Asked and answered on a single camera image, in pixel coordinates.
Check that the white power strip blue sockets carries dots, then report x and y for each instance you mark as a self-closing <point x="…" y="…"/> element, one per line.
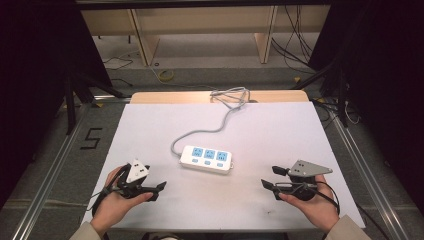
<point x="206" y="165"/>

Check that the black curtain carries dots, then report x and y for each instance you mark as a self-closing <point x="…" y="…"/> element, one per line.
<point x="33" y="83"/>
<point x="390" y="83"/>

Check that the person's left hand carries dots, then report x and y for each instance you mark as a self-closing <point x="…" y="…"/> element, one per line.
<point x="111" y="206"/>

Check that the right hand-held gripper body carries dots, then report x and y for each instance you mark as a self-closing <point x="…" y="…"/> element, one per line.
<point x="306" y="169"/>

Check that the light wooden desk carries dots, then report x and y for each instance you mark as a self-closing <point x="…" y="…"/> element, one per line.
<point x="200" y="20"/>

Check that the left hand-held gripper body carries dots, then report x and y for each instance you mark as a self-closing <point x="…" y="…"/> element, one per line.
<point x="136" y="171"/>

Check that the aluminium floor rail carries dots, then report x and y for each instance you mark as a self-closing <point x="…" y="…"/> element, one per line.
<point x="50" y="176"/>
<point x="366" y="173"/>

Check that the person's right hand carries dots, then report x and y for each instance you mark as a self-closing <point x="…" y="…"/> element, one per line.
<point x="320" y="208"/>

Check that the white table cover board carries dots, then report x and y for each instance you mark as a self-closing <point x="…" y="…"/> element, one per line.
<point x="266" y="133"/>

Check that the black metal stand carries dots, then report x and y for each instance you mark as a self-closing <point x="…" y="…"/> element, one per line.
<point x="341" y="96"/>
<point x="70" y="106"/>

